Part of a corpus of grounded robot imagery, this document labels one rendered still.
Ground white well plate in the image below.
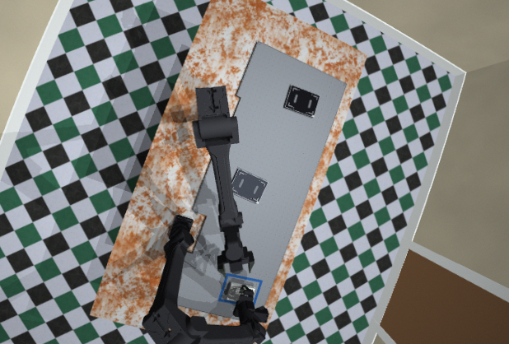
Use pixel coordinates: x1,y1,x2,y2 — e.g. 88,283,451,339
226,282,255,301

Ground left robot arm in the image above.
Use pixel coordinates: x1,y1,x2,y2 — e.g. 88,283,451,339
192,86,245,275

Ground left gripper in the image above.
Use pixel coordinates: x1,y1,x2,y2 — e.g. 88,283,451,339
217,246,255,278

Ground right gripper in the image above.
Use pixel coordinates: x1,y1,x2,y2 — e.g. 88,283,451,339
233,285,254,317

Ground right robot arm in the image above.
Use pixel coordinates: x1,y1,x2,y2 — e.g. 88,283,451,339
142,215,269,344

